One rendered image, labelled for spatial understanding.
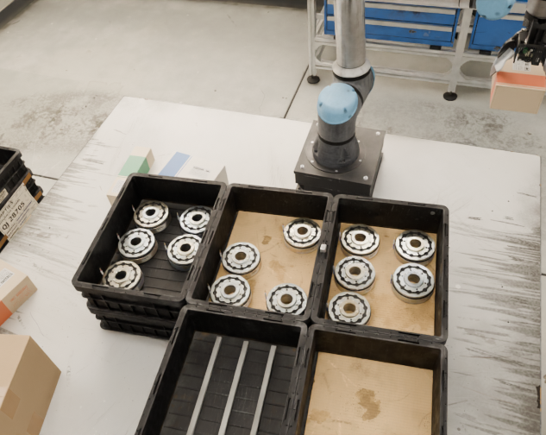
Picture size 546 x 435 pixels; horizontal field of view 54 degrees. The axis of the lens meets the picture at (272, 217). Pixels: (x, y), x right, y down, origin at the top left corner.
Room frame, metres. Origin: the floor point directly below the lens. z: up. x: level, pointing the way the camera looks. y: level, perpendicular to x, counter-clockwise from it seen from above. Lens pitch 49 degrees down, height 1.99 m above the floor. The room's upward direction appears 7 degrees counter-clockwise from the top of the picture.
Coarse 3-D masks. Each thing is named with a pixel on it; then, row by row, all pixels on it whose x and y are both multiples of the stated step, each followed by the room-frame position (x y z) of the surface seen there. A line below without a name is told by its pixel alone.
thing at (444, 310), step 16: (336, 208) 0.93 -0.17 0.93; (432, 208) 0.89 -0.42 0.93; (448, 208) 0.88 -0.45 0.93; (448, 224) 0.83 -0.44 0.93; (448, 240) 0.78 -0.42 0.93; (448, 256) 0.73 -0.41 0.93; (320, 272) 0.73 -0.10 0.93; (448, 272) 0.69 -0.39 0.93; (320, 288) 0.69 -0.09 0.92; (448, 288) 0.64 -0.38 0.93; (448, 304) 0.60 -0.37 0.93; (320, 320) 0.60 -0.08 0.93; (448, 320) 0.56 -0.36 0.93; (400, 336) 0.54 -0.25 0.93; (416, 336) 0.54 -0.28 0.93; (432, 336) 0.53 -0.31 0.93
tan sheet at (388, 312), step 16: (352, 224) 0.95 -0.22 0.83; (384, 240) 0.88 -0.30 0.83; (336, 256) 0.84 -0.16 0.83; (384, 256) 0.82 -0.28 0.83; (384, 272) 0.78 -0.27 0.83; (432, 272) 0.76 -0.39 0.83; (336, 288) 0.74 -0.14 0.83; (384, 288) 0.73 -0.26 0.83; (384, 304) 0.68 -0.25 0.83; (400, 304) 0.68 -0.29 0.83; (416, 304) 0.67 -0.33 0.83; (432, 304) 0.67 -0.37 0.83; (384, 320) 0.64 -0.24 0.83; (400, 320) 0.63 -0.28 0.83; (416, 320) 0.63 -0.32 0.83; (432, 320) 0.62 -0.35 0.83
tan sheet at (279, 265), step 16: (240, 224) 0.99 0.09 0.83; (256, 224) 0.99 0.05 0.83; (272, 224) 0.98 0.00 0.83; (320, 224) 0.96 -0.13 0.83; (240, 240) 0.94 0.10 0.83; (256, 240) 0.93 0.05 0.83; (272, 240) 0.92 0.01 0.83; (272, 256) 0.87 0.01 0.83; (288, 256) 0.86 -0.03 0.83; (304, 256) 0.85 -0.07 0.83; (224, 272) 0.83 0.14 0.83; (272, 272) 0.82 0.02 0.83; (288, 272) 0.81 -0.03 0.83; (304, 272) 0.80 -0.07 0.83; (256, 288) 0.77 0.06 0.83; (272, 288) 0.77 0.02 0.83; (304, 288) 0.75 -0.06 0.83; (256, 304) 0.72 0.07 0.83
